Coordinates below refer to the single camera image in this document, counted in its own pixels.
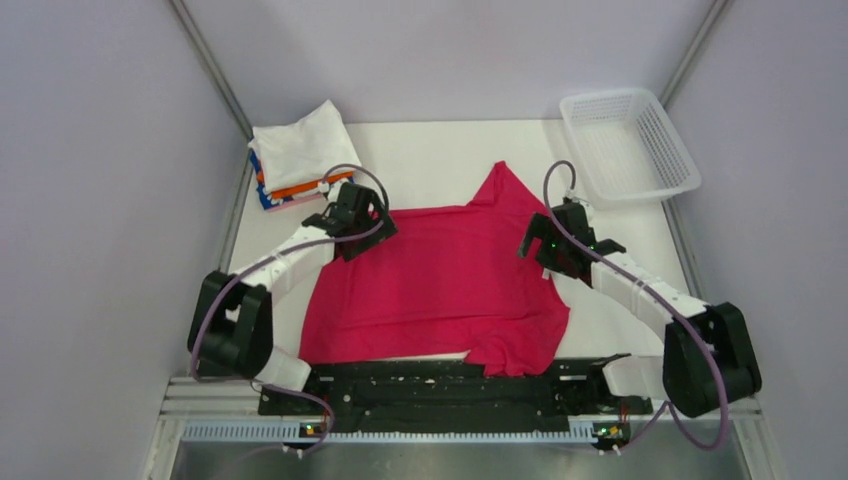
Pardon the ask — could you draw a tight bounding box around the red t shirt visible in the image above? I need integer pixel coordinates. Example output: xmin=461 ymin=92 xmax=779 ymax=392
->
xmin=299 ymin=162 xmax=570 ymax=377

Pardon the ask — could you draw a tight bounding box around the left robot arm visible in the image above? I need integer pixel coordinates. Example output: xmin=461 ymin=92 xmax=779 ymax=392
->
xmin=187 ymin=180 xmax=397 ymax=414

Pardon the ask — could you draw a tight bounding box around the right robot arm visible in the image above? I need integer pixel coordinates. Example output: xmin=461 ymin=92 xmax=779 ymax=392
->
xmin=517 ymin=199 xmax=762 ymax=418

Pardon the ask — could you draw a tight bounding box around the orange folded t shirt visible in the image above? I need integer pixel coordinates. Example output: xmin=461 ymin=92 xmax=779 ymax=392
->
xmin=256 ymin=171 xmax=353 ymax=200

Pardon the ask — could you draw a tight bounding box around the pink folded t shirt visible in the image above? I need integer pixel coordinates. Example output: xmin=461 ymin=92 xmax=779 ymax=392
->
xmin=273 ymin=189 xmax=324 ymax=210

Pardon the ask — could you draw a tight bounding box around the white folded t shirt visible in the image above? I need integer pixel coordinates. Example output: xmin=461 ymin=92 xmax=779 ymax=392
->
xmin=248 ymin=100 xmax=361 ymax=191

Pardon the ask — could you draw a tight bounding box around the blue floral folded t shirt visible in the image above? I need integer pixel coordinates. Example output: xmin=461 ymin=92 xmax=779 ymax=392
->
xmin=248 ymin=150 xmax=319 ymax=211

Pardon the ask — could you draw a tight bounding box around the white plastic basket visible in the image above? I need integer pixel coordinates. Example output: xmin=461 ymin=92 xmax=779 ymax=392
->
xmin=559 ymin=88 xmax=702 ymax=210

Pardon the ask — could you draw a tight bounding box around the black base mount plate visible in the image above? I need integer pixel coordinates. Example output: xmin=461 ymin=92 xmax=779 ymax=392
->
xmin=258 ymin=358 xmax=653 ymax=434

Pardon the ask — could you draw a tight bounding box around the white slotted cable duct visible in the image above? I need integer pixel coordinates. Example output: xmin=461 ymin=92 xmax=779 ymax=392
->
xmin=181 ymin=420 xmax=598 ymax=444

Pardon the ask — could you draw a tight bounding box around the right aluminium frame post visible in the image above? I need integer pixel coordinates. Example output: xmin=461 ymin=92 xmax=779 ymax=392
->
xmin=659 ymin=0 xmax=733 ymax=109

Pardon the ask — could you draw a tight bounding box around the aluminium frame post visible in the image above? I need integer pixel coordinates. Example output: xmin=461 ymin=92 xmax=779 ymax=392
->
xmin=659 ymin=0 xmax=733 ymax=109
xmin=167 ymin=0 xmax=252 ymax=140

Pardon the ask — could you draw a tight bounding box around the left aluminium frame post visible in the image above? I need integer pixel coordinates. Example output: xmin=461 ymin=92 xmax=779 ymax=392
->
xmin=167 ymin=0 xmax=252 ymax=140

